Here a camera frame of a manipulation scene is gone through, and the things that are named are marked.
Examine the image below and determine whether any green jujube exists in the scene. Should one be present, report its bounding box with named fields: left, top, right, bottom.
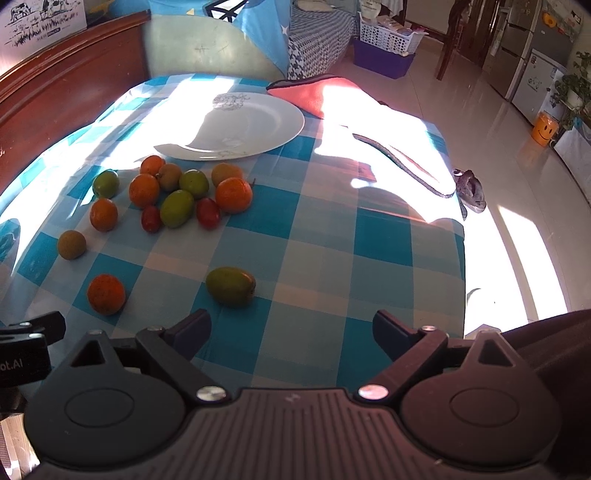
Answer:
left=205, top=266, right=256, bottom=307
left=160, top=190, right=194, bottom=229
left=178, top=169, right=209, bottom=200

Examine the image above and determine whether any orange tangerine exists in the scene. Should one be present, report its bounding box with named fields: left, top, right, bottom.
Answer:
left=139, top=155, right=165, bottom=176
left=215, top=177, right=252, bottom=214
left=89, top=198, right=118, bottom=232
left=128, top=174, right=160, bottom=209
left=86, top=274, right=126, bottom=316

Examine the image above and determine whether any brown kiwi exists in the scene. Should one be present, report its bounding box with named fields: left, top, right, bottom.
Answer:
left=156, top=163, right=182, bottom=192
left=57, top=230, right=87, bottom=260
left=211, top=163, right=243, bottom=187

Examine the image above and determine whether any red tomato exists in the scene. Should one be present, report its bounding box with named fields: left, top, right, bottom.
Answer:
left=195, top=198, right=221, bottom=230
left=140, top=205, right=162, bottom=234

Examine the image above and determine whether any green jujube back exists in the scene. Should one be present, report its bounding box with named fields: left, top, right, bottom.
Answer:
left=178, top=169, right=209, bottom=200

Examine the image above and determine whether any brown kiwi back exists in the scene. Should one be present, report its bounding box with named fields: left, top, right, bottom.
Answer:
left=156, top=163, right=182, bottom=192

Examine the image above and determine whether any green round fruit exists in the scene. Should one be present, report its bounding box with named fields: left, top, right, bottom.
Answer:
left=92, top=170, right=119, bottom=199

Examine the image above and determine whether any orange tangerine back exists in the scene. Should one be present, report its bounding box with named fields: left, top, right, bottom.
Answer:
left=139, top=155, right=165, bottom=176

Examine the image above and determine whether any blue checkered tablecloth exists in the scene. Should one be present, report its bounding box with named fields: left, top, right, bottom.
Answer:
left=1, top=75, right=466, bottom=390

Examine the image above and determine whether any grey slipper on floor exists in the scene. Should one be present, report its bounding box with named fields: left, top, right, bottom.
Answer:
left=453, top=169, right=487, bottom=220

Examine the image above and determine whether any white decorated plate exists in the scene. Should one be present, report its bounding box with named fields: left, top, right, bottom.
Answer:
left=154, top=92, right=304, bottom=162

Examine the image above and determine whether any orange smiley bucket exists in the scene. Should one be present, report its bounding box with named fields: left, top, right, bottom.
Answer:
left=531, top=111, right=559, bottom=147

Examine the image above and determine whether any wooden headboard furniture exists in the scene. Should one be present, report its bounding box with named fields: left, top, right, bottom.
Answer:
left=0, top=11, right=150, bottom=189

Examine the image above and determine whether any small white fridge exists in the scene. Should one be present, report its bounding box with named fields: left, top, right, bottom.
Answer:
left=512, top=49, right=567, bottom=125

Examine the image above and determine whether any purple storage bin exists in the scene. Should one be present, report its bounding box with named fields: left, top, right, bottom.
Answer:
left=353, top=39, right=415, bottom=79

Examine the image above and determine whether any potted green plant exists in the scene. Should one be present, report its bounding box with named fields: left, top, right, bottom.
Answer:
left=552, top=51, right=590, bottom=131

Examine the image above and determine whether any blue green cushioned chair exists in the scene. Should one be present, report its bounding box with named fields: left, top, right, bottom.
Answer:
left=108, top=0, right=291, bottom=81

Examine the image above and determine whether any white laundry basket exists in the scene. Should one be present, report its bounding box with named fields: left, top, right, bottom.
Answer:
left=360, top=15, right=428, bottom=57

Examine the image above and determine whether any houndstooth patterned sofa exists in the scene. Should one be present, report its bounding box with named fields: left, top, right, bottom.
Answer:
left=287, top=1, right=359, bottom=80

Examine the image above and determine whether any milk carton box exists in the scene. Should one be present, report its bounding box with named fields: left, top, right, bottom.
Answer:
left=0, top=0, right=86, bottom=74

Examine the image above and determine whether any silver refrigerator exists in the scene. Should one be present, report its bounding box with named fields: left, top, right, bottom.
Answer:
left=488, top=0, right=583, bottom=100

